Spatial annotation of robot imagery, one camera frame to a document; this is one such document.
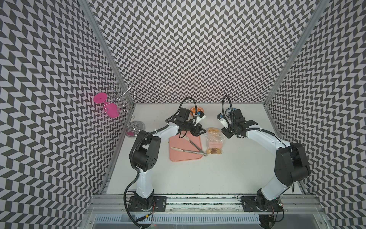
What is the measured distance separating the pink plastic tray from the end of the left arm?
4cm

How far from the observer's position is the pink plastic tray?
2.97 ft

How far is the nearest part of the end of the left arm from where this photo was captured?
2.52 feet
